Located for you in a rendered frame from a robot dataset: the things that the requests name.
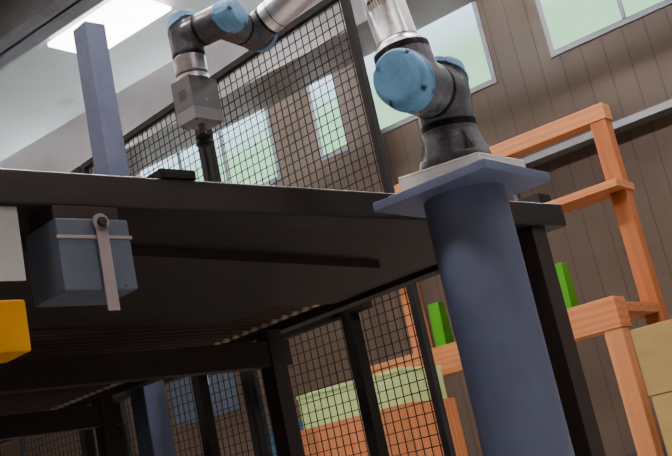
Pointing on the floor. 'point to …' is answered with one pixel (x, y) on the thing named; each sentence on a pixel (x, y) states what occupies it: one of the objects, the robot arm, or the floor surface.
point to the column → (492, 304)
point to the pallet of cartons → (657, 371)
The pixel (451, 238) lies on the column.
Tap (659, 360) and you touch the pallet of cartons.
